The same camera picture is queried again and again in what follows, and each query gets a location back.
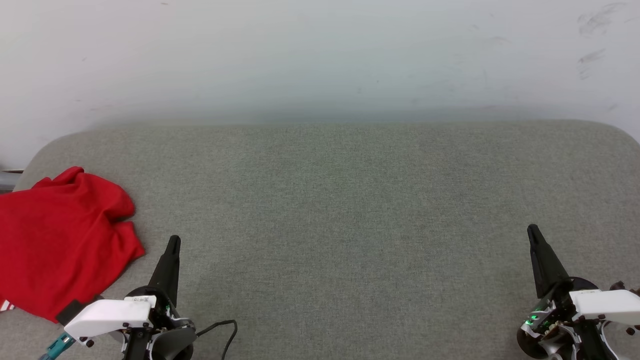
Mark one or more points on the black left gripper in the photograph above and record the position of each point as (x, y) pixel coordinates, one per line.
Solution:
(162, 315)

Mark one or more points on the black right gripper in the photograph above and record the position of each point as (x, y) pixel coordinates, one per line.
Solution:
(555, 310)

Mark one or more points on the red and white jersey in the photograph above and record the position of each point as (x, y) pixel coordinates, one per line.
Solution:
(60, 240)

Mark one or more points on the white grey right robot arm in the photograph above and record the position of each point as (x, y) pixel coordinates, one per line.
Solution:
(552, 346)

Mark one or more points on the white paper label tag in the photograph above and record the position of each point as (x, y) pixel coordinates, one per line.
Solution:
(141, 300)

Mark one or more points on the white left camera bracket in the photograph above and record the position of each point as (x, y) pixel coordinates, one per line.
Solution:
(107, 316)

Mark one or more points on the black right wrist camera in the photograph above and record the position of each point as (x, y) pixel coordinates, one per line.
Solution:
(625, 287)

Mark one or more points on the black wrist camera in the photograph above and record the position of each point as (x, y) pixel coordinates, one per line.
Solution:
(625, 287)
(70, 311)

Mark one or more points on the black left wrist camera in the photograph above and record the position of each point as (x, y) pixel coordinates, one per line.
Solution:
(70, 311)

